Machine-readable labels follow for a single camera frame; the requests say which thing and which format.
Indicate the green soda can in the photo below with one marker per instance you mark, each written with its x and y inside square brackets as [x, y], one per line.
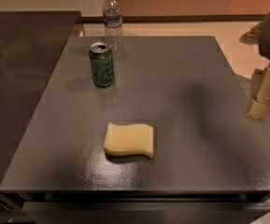
[101, 60]

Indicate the yellow sponge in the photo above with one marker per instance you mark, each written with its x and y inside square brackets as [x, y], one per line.
[129, 140]

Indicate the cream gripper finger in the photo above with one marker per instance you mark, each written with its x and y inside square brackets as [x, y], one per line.
[258, 106]

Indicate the clear plastic water bottle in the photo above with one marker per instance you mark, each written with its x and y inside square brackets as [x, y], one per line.
[113, 24]

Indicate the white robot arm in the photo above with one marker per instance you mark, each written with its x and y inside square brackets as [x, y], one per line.
[260, 34]

